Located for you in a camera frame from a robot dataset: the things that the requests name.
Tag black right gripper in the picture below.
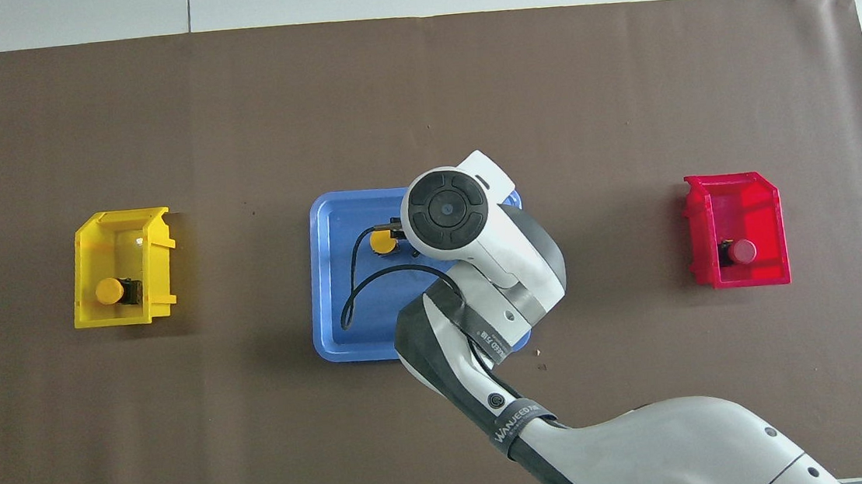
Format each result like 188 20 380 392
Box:
393 232 424 261

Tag yellow push button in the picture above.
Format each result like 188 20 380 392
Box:
94 275 145 309
368 228 402 257

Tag red push button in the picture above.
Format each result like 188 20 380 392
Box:
716 237 759 268

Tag blue plastic tray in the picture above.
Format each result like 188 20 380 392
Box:
301 176 536 370

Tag brown paper table mat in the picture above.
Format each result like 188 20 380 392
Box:
0 0 862 484

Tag yellow plastic bin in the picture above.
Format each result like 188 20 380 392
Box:
65 205 183 331

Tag red plastic bin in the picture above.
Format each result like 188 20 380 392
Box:
679 168 793 294

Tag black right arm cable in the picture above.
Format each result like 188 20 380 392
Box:
332 217 458 331

